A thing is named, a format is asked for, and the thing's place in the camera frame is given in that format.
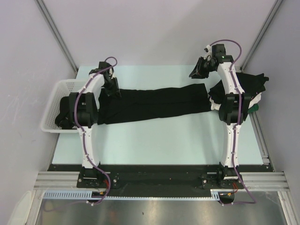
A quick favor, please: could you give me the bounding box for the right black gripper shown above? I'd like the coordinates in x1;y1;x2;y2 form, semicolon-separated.
189;57;215;79

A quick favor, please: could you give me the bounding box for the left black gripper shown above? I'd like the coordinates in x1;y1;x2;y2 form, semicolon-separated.
103;77;121;98

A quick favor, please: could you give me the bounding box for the white plastic laundry basket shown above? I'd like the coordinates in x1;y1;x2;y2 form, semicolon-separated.
40;79;86;134

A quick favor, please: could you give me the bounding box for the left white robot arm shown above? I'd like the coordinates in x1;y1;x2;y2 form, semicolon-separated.
68;57;121;188

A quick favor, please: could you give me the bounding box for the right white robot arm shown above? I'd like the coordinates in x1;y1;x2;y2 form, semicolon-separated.
189;42;251;188

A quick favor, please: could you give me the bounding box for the black printed t-shirt in basket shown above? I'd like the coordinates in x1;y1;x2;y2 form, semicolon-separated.
55;96;76;130

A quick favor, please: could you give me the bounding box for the white folded t-shirt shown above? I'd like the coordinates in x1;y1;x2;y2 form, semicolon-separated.
209;93;262;111

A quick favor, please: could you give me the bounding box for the green folded t-shirt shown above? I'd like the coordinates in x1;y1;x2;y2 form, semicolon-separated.
248;104;259;114

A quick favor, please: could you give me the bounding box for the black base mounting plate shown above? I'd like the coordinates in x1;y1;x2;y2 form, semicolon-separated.
48;165;271;199

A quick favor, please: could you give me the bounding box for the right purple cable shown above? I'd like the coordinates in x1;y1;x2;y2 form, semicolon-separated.
206;39;257;205

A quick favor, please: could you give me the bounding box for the left aluminium frame post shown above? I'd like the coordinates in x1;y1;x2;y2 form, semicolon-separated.
34;0;78;73

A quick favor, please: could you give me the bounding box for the aluminium frame post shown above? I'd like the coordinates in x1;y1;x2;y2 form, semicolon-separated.
240;0;284;71
34;0;78;73

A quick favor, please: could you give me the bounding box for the right aluminium frame post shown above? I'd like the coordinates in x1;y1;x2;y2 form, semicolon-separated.
240;0;284;71

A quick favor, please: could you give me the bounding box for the white slotted cable duct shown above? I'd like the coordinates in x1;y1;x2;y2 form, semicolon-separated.
43;189;221;201

